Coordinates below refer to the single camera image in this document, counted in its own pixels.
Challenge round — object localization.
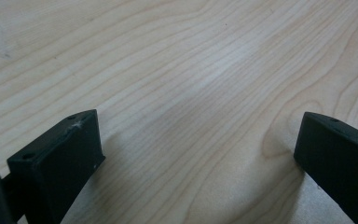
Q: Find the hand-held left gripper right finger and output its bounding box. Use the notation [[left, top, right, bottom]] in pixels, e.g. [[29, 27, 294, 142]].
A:
[[293, 111, 358, 224]]

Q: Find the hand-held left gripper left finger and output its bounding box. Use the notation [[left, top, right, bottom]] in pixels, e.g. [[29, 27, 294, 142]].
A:
[[1, 108, 106, 224]]

